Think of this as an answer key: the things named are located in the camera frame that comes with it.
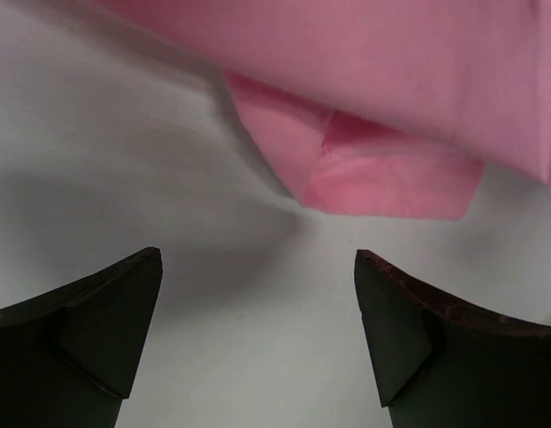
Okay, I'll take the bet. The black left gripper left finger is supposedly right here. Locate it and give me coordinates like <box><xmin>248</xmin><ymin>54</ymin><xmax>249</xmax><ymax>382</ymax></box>
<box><xmin>0</xmin><ymin>247</ymin><xmax>163</xmax><ymax>427</ymax></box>

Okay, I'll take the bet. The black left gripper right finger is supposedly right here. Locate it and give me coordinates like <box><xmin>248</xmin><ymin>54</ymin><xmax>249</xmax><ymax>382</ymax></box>
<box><xmin>354</xmin><ymin>250</ymin><xmax>551</xmax><ymax>427</ymax></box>

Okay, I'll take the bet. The pink fabric pillowcase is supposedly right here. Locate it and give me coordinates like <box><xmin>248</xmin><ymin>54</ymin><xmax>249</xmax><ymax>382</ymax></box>
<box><xmin>103</xmin><ymin>1</ymin><xmax>551</xmax><ymax>219</ymax></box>

